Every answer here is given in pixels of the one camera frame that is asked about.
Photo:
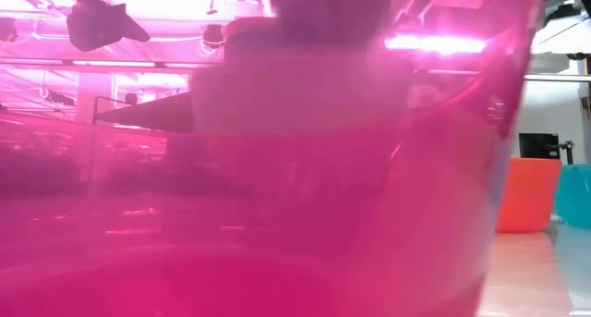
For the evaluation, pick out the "magenta translucent plastic bowl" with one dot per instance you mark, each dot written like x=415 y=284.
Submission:
x=323 y=261

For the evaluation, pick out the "black monitor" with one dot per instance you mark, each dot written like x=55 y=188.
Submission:
x=538 y=146

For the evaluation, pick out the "orange plastic bowl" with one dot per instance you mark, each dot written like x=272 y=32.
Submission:
x=531 y=197

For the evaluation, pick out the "black stand with knob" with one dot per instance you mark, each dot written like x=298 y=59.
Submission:
x=569 y=153

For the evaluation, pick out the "blue plastic bowl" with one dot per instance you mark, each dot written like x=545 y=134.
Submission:
x=577 y=197

